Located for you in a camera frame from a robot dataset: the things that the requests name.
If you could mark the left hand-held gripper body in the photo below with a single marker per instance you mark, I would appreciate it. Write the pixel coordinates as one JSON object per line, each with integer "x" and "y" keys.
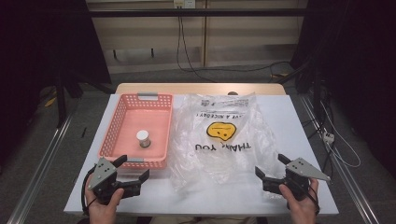
{"x": 104, "y": 174}

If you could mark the white power strip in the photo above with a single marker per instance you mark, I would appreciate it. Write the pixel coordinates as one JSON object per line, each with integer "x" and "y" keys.
{"x": 328, "y": 137}

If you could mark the wooden table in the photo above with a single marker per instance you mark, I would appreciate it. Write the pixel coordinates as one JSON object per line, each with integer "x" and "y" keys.
{"x": 186, "y": 88}

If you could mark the person's right hand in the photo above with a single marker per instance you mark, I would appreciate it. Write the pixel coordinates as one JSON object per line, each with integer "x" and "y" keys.
{"x": 302, "y": 211}

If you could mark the pink perforated plastic basket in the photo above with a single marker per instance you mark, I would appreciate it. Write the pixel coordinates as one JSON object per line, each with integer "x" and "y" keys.
{"x": 124, "y": 124}

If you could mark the metal floor rail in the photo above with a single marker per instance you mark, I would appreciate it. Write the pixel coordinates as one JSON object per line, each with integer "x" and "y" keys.
{"x": 40, "y": 168}
{"x": 348, "y": 180}

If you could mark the black horizontal bar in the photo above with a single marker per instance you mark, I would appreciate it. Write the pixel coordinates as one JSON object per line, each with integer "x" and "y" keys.
{"x": 199, "y": 12}

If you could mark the white wall outlet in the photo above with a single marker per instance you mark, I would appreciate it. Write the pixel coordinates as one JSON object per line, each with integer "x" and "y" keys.
{"x": 184, "y": 3}

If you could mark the clear plastic bag yellow smiley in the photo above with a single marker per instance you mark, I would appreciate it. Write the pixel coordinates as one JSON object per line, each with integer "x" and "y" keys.
{"x": 218, "y": 155}

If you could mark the dark round table grommet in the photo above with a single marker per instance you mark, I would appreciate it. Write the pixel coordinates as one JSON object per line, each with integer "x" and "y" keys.
{"x": 232, "y": 93}

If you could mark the yellow floor tape piece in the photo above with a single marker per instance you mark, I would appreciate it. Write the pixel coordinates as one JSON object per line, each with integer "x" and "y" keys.
{"x": 50, "y": 102}

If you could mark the person's left hand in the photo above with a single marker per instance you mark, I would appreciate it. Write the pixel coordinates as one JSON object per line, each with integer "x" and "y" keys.
{"x": 102, "y": 213}

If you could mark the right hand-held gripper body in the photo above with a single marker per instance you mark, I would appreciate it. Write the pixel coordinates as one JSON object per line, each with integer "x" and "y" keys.
{"x": 300, "y": 169}

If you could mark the black metal stand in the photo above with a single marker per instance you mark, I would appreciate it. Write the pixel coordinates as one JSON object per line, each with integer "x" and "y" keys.
{"x": 60, "y": 99}

